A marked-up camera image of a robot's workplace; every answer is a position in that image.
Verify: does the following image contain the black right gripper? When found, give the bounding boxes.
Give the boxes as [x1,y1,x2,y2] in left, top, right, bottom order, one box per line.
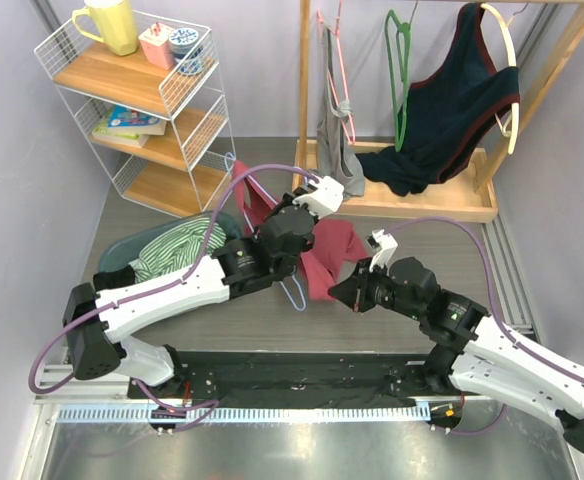
[330,258,423,322]

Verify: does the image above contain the light blue hanger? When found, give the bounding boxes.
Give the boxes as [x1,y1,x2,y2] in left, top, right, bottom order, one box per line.
[223,151,307,311]

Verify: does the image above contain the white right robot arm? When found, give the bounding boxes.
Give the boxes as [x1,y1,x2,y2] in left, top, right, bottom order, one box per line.
[329,257,584,454]

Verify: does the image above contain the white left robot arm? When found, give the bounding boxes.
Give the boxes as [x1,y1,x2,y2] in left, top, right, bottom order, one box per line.
[63,195,318,399]

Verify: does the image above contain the grey tank top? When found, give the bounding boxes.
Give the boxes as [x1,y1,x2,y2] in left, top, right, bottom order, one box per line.
[315,24,365,198]

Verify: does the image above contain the pink hanger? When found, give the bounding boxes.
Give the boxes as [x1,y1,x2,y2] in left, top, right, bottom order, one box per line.
[316,0,357,146]

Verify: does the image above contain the navy tank top red trim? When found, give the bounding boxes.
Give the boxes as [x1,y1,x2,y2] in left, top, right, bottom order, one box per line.
[357,3,520,197]

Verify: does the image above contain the cream white hanger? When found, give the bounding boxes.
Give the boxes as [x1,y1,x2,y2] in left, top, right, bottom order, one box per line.
[480,3,520,155]

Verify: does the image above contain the green hanger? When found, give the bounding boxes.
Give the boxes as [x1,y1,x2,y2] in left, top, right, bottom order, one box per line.
[384,9,411,152]

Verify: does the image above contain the green striped shirt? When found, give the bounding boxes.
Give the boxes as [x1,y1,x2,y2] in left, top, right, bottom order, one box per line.
[129,217,210,283]

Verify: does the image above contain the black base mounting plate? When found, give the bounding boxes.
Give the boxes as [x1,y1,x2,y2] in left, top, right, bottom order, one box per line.
[150,351,460,409]

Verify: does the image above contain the wooden clothes rack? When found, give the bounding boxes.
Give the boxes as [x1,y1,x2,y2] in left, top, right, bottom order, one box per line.
[295,1,584,223]

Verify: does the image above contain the teal plastic laundry basin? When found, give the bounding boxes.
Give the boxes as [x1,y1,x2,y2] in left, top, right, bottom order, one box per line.
[97,211,243,273]

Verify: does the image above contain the blue cover book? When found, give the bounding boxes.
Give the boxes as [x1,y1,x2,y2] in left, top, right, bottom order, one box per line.
[108,105,166,136]

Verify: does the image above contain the green cover book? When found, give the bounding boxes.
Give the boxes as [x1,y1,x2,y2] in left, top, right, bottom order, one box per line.
[91,117,149,148]

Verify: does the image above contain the blue white patterned cup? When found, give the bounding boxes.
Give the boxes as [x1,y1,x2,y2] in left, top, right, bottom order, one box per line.
[168,27,204,76]

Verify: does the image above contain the pink small box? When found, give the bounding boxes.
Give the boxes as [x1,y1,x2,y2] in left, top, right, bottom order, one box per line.
[138,22,174,70]

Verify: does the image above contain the yellow mug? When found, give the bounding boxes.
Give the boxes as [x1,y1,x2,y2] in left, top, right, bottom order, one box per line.
[71,0,139,56]

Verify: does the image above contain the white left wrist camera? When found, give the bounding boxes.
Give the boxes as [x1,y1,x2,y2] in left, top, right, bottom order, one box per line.
[292,176,344,220]

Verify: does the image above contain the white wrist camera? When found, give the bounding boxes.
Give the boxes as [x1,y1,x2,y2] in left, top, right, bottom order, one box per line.
[367,229,398,272]
[292,176,344,220]

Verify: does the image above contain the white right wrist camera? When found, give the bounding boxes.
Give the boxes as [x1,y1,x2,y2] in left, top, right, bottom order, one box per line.
[367,229,398,272]

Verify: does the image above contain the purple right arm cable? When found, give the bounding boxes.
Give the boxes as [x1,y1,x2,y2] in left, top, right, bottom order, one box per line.
[386,217,584,435]

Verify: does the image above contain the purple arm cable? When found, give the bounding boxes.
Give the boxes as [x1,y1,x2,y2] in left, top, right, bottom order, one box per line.
[28,163,323,434]
[386,217,584,435]

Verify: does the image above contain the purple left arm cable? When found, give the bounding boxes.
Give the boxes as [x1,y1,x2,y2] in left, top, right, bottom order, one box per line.
[28,163,323,434]

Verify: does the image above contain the slotted aluminium cable rail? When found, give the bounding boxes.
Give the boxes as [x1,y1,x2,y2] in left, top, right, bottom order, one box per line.
[57,402,431,424]

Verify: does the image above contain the white wire wooden shelf rack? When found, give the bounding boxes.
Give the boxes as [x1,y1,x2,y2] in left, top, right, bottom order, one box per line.
[34,12,232,217]

